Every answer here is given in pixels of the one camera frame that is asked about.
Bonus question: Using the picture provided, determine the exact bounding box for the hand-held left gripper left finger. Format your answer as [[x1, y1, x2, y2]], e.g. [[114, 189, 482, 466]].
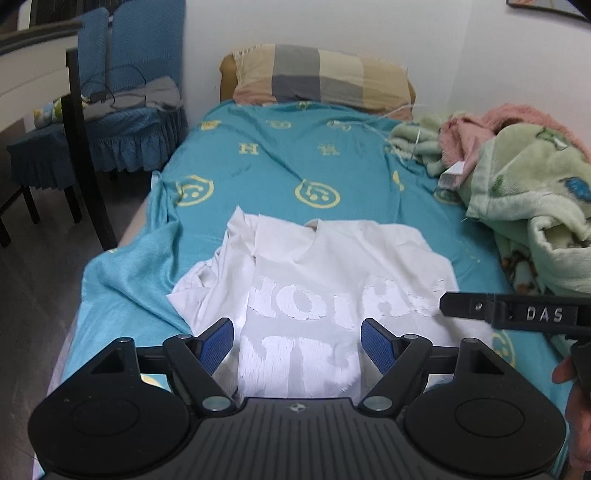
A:
[[90, 318, 236, 413]]

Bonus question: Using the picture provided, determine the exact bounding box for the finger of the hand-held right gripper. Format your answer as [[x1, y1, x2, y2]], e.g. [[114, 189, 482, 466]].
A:
[[440, 291, 498, 329]]

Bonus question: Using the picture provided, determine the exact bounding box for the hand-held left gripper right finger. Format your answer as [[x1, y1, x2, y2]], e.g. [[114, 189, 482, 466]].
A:
[[358, 318, 513, 413]]

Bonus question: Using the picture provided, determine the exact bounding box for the white t-shirt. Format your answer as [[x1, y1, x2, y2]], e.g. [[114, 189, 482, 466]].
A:
[[166, 206, 497, 400]]

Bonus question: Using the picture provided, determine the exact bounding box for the person's right hand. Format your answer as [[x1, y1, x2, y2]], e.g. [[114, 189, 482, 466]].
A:
[[551, 355, 591, 469]]

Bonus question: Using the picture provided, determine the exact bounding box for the green fleece blanket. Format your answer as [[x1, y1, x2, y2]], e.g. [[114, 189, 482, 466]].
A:
[[390, 111, 591, 356]]

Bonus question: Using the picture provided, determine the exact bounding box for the pink fleece blanket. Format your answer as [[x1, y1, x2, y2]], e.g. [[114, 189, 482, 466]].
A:
[[438, 104, 591, 190]]

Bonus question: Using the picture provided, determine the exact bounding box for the teal printed bed sheet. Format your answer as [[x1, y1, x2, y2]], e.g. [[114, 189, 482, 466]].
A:
[[32, 100, 573, 480]]

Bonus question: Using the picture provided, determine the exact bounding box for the grey cloth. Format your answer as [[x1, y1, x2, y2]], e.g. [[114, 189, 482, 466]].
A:
[[85, 76, 181, 118]]

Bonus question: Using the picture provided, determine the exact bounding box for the brown cushion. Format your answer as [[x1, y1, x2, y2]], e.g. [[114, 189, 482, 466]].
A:
[[219, 52, 416, 104]]

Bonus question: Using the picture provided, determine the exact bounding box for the checkered pillow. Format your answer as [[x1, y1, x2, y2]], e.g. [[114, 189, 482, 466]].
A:
[[232, 44, 411, 108]]

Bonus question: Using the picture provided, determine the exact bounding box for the yellow green plush toy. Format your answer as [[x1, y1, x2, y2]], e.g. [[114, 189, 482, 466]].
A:
[[33, 93, 90, 131]]

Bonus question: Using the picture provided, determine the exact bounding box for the white charging cable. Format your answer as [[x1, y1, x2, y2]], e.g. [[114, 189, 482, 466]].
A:
[[332, 104, 430, 162]]

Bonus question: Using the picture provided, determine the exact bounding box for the black charger cable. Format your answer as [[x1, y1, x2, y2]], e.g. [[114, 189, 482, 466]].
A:
[[81, 65, 148, 109]]

